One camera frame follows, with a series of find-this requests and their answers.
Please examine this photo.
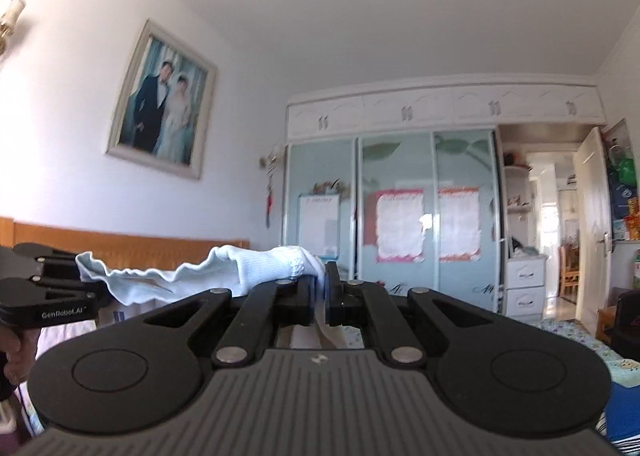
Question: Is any blue-framed paper sheet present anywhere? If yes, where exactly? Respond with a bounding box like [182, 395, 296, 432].
[297, 192, 341, 259]

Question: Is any wooden headboard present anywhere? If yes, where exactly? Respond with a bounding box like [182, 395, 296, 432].
[0, 216, 251, 272]

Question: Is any wooden chair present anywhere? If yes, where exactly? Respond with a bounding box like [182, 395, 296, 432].
[560, 243, 581, 297]

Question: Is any heart-print bedsheet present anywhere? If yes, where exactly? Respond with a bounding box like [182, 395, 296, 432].
[530, 319, 611, 352]

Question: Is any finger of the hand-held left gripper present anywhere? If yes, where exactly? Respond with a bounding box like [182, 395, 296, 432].
[0, 276, 112, 308]
[11, 242, 83, 282]

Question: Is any pink-framed paper poster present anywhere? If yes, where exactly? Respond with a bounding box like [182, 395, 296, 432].
[437, 186, 482, 259]
[374, 189, 426, 263]

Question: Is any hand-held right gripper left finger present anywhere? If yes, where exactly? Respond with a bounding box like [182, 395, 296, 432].
[142, 276, 317, 369]

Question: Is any framed wedding photo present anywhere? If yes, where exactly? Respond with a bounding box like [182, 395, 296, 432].
[105, 19, 219, 181]

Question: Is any sliding-door wardrobe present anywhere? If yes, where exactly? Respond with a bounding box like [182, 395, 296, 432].
[282, 129, 501, 312]

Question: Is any person's left hand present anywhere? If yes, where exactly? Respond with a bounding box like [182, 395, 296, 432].
[0, 326, 40, 387]

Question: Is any white letter-print pajama top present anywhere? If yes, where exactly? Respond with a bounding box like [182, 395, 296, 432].
[75, 245, 361, 351]

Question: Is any white drawer cabinet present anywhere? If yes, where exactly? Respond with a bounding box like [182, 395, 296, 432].
[504, 256, 548, 319]

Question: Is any white door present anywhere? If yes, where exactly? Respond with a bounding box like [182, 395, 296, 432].
[572, 126, 613, 337]

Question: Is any white overhead cabinet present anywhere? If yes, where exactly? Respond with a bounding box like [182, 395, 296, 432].
[286, 84, 601, 142]

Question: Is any white corner shelf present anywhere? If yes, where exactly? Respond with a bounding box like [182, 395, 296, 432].
[500, 151, 533, 257]

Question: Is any hanging green bag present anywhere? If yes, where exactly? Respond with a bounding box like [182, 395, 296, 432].
[607, 156, 633, 187]

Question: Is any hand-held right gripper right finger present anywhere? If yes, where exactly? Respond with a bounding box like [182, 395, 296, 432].
[325, 261, 493, 369]

